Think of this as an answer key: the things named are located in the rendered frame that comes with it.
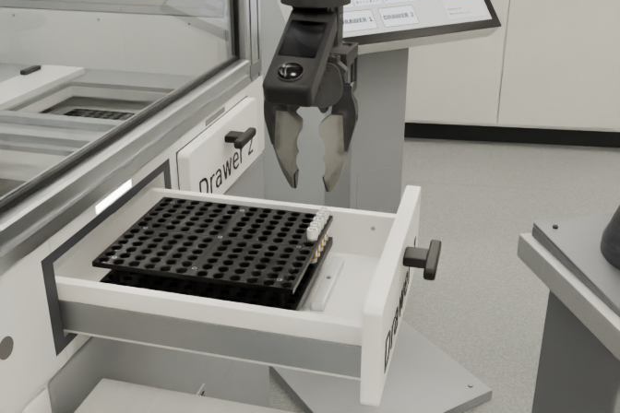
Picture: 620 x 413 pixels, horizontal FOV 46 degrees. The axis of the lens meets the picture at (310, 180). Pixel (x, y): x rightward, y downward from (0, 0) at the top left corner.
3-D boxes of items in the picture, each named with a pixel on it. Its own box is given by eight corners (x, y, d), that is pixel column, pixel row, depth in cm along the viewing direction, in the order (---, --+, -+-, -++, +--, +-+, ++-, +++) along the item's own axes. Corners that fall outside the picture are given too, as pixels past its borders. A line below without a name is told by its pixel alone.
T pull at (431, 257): (441, 249, 80) (442, 238, 79) (434, 283, 73) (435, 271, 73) (408, 245, 81) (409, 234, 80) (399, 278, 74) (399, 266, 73)
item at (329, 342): (400, 256, 92) (403, 213, 89) (363, 383, 69) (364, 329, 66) (115, 221, 101) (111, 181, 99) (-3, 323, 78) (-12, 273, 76)
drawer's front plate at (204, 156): (258, 156, 129) (256, 97, 125) (193, 226, 103) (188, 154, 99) (248, 155, 129) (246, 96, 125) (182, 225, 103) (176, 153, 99)
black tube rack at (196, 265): (332, 262, 90) (333, 215, 87) (293, 343, 74) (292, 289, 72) (167, 241, 95) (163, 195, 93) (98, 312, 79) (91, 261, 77)
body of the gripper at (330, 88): (359, 94, 81) (363, -17, 76) (342, 117, 73) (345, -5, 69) (293, 89, 83) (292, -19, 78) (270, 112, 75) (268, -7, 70)
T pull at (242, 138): (256, 135, 115) (256, 126, 115) (241, 150, 109) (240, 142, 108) (235, 133, 116) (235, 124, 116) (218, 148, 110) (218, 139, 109)
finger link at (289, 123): (307, 172, 84) (318, 97, 80) (292, 192, 79) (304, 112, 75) (281, 166, 85) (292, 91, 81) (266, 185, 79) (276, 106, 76)
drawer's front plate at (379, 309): (416, 263, 93) (421, 184, 89) (377, 410, 67) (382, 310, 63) (402, 261, 94) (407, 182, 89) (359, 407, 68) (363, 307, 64)
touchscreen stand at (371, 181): (491, 398, 192) (538, 9, 153) (350, 464, 171) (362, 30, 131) (379, 310, 232) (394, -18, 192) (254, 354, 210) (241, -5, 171)
